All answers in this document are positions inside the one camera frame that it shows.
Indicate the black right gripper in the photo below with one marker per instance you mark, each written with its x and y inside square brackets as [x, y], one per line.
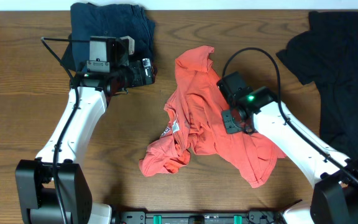
[229, 126]

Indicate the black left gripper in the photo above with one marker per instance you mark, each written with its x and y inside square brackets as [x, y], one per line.
[136, 67]

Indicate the red t-shirt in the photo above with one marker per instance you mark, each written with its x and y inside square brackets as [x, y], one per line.
[196, 126]

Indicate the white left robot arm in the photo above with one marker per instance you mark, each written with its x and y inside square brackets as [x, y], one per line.
[52, 187]

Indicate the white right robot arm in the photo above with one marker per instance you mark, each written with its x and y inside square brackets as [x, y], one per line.
[332, 174]

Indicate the folded navy blue garment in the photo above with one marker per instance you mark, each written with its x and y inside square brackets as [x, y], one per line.
[114, 20]

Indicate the black t-shirt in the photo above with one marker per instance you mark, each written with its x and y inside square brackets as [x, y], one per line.
[327, 55]

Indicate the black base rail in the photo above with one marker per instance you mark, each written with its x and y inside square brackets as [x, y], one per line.
[250, 217]

